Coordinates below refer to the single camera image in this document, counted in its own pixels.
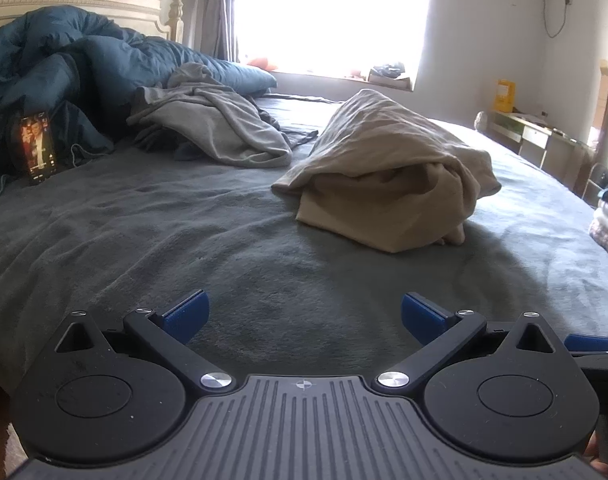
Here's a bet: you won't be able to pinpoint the black wheeled chair base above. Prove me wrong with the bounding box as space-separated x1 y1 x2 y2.
583 164 608 207

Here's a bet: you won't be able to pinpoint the smartphone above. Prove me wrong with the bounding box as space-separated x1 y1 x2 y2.
6 111 59 186

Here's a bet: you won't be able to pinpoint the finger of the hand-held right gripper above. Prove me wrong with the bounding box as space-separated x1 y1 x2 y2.
564 333 608 358

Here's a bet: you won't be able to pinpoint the beige pants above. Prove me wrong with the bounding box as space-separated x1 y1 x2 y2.
271 88 502 255

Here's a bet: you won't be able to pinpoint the blue duvet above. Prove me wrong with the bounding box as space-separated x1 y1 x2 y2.
0 5 279 201

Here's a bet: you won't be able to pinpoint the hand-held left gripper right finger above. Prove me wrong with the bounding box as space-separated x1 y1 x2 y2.
373 291 569 396

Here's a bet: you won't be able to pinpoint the white desk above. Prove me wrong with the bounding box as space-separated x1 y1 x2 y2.
476 109 592 196

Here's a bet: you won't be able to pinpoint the person's right hand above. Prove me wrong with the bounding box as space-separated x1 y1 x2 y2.
583 432 608 480

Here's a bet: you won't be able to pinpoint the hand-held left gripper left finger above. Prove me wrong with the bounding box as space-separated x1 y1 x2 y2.
54 289 235 395

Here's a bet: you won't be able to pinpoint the cardboard plank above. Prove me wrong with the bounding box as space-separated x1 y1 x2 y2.
590 59 608 163

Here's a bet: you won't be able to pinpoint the window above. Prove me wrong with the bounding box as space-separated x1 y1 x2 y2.
231 0 432 81

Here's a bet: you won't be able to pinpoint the yellow box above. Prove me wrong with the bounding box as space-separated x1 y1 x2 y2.
493 79 518 113

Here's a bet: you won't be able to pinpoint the wall power cable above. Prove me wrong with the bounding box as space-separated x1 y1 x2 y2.
540 0 573 39

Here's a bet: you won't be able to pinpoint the grey curtain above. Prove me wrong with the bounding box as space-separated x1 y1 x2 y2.
186 0 247 63

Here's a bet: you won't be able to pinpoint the grey garment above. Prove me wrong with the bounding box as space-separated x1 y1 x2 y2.
126 62 293 168

